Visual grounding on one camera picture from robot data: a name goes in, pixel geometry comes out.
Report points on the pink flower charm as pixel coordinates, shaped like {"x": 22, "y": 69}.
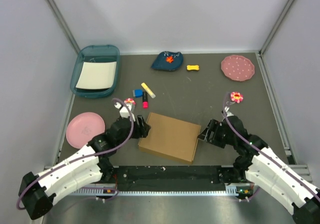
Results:
{"x": 130, "y": 101}
{"x": 235, "y": 98}

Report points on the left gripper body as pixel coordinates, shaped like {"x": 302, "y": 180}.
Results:
{"x": 139, "y": 132}

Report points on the white paper sheet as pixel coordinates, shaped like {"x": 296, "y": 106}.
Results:
{"x": 96, "y": 76}

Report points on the plain pink plate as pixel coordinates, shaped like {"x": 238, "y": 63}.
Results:
{"x": 83, "y": 128}

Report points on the pink flower charm left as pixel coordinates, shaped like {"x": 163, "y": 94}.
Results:
{"x": 130, "y": 101}

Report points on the dark blue fish dish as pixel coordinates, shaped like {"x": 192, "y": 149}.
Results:
{"x": 168, "y": 61}

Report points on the pink dotted plate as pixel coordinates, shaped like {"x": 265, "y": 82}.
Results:
{"x": 237, "y": 68}

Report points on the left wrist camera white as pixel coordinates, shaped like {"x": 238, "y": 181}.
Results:
{"x": 124, "y": 109}

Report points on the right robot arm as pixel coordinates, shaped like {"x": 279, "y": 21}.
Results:
{"x": 258, "y": 164}

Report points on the pink flower charm right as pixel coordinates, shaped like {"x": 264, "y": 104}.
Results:
{"x": 235, "y": 98}

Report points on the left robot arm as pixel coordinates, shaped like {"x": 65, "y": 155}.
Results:
{"x": 38, "y": 193}

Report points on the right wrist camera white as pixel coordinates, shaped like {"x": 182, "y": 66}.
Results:
{"x": 226, "y": 112}

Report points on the blue small eraser block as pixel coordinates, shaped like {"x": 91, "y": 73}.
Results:
{"x": 137, "y": 93}

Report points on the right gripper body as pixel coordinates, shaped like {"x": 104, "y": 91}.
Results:
{"x": 219, "y": 137}

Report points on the yellow bone sponge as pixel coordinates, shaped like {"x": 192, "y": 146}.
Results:
{"x": 192, "y": 68}

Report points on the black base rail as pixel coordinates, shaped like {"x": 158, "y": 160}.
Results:
{"x": 174, "y": 178}

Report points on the teal plastic bin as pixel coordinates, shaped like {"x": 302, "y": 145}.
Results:
{"x": 95, "y": 54}

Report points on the black pink highlighter marker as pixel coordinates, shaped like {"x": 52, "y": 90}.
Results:
{"x": 145, "y": 103}

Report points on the yellow pink marker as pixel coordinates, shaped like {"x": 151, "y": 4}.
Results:
{"x": 148, "y": 90}

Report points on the brown cardboard box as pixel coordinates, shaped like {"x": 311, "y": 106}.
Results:
{"x": 170, "y": 138}

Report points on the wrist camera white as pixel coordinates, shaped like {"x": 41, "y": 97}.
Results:
{"x": 226, "y": 112}
{"x": 124, "y": 109}

